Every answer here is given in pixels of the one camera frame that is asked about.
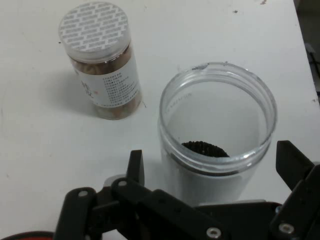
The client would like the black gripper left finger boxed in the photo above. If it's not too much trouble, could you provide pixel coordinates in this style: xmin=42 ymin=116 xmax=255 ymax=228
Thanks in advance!
xmin=54 ymin=149 xmax=221 ymax=240

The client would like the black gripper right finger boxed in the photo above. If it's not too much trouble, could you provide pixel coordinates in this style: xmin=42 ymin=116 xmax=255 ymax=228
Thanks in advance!
xmin=269 ymin=140 xmax=320 ymax=240

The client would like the clear jar with black seeds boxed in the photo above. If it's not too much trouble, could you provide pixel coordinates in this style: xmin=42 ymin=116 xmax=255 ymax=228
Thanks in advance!
xmin=157 ymin=61 xmax=279 ymax=208

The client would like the red bowl with black seeds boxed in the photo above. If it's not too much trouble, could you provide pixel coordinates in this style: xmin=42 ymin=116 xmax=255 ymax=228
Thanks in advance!
xmin=0 ymin=231 xmax=55 ymax=240

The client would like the brown spice jar patterned lid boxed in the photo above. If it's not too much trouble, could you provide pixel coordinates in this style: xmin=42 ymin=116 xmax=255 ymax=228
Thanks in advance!
xmin=58 ymin=1 xmax=143 ymax=121

